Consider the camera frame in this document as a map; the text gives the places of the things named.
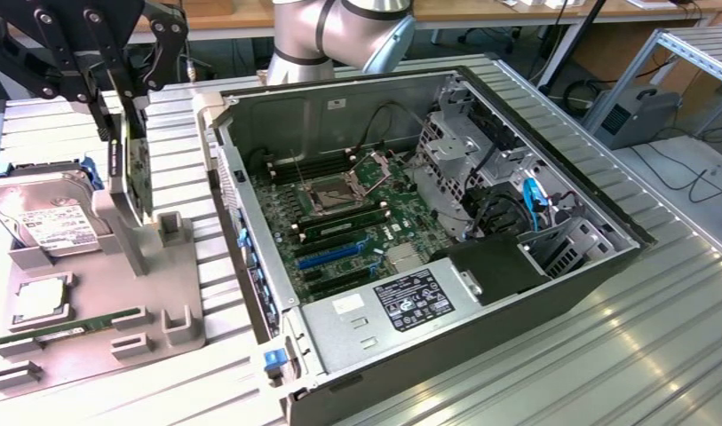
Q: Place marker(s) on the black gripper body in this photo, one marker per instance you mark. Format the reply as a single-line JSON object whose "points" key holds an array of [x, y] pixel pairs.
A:
{"points": [[77, 26]]}

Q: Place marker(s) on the Nvidia Quadro graphics card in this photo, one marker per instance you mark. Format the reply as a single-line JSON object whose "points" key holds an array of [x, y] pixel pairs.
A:
{"points": [[139, 177]]}

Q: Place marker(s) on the blue disk carrier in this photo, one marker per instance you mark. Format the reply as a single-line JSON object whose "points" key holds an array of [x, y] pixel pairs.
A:
{"points": [[92, 171]]}

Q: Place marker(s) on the silver hard disk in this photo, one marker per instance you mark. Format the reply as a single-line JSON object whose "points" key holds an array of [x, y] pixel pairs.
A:
{"points": [[46, 213]]}

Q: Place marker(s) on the thin locking lever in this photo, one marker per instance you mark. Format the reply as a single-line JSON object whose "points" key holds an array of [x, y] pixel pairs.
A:
{"points": [[299, 168]]}

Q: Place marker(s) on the CPU socket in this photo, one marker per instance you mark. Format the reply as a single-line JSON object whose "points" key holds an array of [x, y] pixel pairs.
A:
{"points": [[331, 195]]}

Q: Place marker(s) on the blue slot clip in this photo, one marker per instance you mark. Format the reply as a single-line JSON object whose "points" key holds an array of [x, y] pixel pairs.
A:
{"points": [[240, 239], [272, 313], [263, 289]]}

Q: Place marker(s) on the metal socket cover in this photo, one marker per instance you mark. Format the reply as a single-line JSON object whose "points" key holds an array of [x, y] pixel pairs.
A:
{"points": [[383, 163]]}

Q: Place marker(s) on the grey parts rack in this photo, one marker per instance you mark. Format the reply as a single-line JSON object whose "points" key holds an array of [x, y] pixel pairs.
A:
{"points": [[100, 288]]}

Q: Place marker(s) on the dark RAM stick with label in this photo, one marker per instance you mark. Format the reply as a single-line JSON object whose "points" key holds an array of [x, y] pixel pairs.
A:
{"points": [[343, 229]]}

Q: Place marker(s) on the silver CPU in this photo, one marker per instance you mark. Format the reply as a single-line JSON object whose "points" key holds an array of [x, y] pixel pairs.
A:
{"points": [[38, 301]]}

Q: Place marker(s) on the black expansion slot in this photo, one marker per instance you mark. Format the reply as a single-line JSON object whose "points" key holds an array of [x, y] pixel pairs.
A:
{"points": [[340, 286], [326, 247], [338, 276]]}

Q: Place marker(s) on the blue expansion slot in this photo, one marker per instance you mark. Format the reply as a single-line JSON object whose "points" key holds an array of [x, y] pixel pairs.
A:
{"points": [[331, 258]]}

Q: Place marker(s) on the green motherboard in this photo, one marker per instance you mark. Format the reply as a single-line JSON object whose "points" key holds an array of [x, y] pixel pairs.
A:
{"points": [[399, 213]]}

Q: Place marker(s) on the silver disk bay cage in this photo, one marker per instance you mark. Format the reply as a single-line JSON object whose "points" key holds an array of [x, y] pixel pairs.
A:
{"points": [[462, 146]]}

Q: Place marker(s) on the green RAM stick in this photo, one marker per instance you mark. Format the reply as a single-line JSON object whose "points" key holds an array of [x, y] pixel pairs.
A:
{"points": [[65, 329]]}

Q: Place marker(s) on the silver chipset heatsink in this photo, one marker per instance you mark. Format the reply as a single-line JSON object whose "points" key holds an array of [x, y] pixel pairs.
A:
{"points": [[405, 258]]}

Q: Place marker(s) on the long wooden desk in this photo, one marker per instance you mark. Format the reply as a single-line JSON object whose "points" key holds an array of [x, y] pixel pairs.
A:
{"points": [[516, 15]]}

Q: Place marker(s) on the blue case latch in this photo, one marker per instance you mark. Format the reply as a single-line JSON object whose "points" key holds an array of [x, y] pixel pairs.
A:
{"points": [[275, 359]]}

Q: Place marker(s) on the silver power supply unit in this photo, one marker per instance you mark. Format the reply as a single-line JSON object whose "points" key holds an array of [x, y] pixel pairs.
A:
{"points": [[348, 337]]}

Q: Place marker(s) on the black stand pole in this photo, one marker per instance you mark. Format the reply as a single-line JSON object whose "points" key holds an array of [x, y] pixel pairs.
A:
{"points": [[574, 42]]}

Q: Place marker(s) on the white box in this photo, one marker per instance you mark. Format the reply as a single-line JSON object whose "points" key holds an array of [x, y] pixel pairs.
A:
{"points": [[568, 3]]}

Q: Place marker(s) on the open black PC case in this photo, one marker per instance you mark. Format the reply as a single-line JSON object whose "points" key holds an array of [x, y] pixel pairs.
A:
{"points": [[455, 355]]}

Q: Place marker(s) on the black air duct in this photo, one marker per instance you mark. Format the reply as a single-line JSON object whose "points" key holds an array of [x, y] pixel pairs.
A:
{"points": [[491, 266]]}

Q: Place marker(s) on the aluminium frame with slats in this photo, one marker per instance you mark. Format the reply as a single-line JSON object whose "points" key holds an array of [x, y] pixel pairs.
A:
{"points": [[696, 49]]}

